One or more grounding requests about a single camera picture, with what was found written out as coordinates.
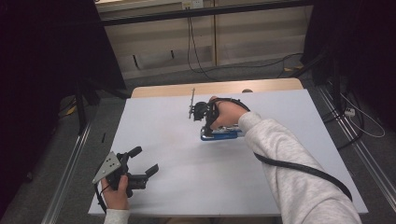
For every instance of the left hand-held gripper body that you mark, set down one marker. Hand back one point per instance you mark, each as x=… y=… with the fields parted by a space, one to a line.
x=107 y=168

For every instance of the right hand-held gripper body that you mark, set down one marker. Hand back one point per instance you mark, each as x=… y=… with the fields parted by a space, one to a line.
x=200 y=110

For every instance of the blue and silver tool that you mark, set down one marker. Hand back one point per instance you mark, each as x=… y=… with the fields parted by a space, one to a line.
x=225 y=134

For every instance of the person's right hand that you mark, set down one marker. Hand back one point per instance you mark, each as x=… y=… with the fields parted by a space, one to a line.
x=229 y=115

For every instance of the person's left hand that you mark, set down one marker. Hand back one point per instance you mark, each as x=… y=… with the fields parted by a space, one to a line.
x=116 y=197

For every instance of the small black floor piece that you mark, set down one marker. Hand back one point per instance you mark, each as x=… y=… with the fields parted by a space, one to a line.
x=103 y=137

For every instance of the black metal stand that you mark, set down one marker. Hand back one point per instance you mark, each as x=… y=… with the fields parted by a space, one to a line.
x=320 y=68
x=84 y=102

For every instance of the black horizontal bar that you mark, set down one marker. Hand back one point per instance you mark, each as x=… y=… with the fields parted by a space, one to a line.
x=202 y=13

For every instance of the black curtain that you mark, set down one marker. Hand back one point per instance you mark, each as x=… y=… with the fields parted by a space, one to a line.
x=358 y=40
x=53 y=77

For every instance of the white power strip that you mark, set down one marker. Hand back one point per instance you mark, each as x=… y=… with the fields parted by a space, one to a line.
x=350 y=112

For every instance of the aluminium floor rail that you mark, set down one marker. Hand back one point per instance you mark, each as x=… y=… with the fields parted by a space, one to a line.
x=358 y=149
x=67 y=177

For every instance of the white wall socket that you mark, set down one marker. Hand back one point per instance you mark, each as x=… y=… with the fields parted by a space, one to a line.
x=192 y=4

